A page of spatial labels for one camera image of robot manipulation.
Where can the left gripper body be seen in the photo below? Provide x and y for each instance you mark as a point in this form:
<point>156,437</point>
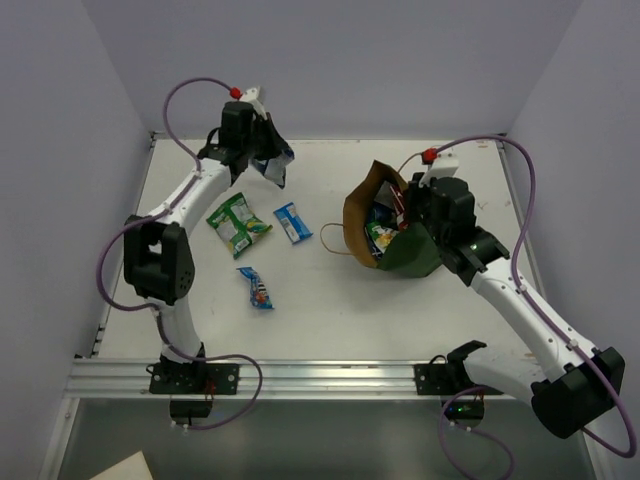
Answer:
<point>263,135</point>

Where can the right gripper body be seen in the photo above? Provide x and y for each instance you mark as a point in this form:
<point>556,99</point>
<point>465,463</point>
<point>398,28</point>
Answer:
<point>418,208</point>

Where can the dark blue snack packet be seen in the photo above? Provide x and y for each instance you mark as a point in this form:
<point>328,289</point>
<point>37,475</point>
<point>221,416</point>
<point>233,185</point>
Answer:
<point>274,169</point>

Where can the green paper bag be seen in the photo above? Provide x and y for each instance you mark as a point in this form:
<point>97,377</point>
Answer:
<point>410,253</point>

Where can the green snack packet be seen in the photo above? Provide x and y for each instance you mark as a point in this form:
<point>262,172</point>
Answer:
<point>237,225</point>

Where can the blue M&M's packet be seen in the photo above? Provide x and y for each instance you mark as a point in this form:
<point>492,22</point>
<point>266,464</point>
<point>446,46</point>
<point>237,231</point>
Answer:
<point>258,293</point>

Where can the green yellow candy packet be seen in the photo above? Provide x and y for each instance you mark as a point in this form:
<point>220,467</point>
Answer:
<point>380,236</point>

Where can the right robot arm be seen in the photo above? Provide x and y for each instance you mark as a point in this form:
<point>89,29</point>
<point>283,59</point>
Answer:
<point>569,382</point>

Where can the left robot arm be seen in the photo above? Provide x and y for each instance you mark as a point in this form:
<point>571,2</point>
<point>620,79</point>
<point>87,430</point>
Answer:
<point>158,261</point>

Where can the red snack packet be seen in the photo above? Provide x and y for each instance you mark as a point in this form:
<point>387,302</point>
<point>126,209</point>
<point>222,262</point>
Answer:
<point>399,206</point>

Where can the beige board corner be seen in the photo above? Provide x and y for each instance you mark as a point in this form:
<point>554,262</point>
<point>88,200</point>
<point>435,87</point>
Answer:
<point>134,467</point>

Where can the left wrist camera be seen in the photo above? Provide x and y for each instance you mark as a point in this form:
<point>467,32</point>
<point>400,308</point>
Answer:
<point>254,96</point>

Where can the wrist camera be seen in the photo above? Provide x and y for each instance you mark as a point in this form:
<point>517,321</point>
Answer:
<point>438,165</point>
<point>254,96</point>

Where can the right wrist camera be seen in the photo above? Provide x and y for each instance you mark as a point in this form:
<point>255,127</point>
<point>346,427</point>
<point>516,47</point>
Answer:
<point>438,165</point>

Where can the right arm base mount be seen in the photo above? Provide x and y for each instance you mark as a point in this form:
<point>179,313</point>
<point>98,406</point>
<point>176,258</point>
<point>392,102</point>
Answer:
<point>439,378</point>

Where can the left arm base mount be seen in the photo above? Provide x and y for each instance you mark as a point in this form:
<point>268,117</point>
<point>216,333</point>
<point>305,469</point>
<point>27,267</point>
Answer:
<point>205,380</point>

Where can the aluminium mounting rail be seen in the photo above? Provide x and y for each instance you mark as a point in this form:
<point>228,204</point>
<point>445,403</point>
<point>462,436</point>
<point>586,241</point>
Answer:
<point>278,380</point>

